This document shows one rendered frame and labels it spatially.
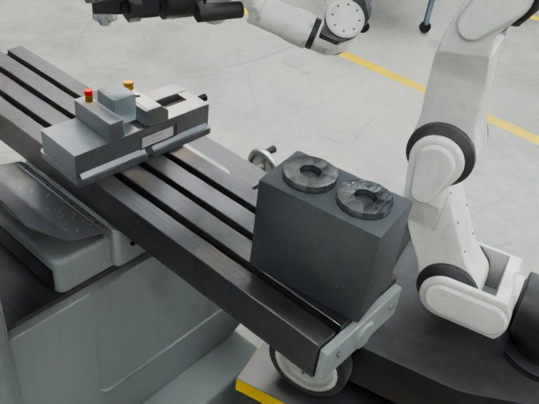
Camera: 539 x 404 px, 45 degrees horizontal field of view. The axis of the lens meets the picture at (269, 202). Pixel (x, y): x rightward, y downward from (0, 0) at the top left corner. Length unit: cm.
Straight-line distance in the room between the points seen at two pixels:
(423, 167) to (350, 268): 40
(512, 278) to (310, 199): 69
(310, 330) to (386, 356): 50
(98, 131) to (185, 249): 33
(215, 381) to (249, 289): 81
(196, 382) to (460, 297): 78
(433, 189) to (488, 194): 185
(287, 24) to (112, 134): 41
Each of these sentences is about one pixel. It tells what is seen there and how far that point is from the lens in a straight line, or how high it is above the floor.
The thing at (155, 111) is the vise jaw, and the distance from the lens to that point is 138.
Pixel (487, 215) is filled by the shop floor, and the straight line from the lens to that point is 309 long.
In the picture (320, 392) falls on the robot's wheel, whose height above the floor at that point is 43.
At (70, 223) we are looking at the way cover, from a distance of 135.
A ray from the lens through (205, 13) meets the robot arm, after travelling 133.
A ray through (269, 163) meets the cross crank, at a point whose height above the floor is 66.
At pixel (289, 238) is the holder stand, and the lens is 107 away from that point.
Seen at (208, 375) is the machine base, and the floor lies 20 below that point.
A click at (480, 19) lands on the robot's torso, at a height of 132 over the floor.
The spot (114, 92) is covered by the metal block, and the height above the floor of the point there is 106.
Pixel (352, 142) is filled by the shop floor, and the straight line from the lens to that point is 335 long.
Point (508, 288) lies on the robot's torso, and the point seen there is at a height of 74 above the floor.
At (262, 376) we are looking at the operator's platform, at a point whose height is 40.
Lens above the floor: 172
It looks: 37 degrees down
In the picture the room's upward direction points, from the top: 7 degrees clockwise
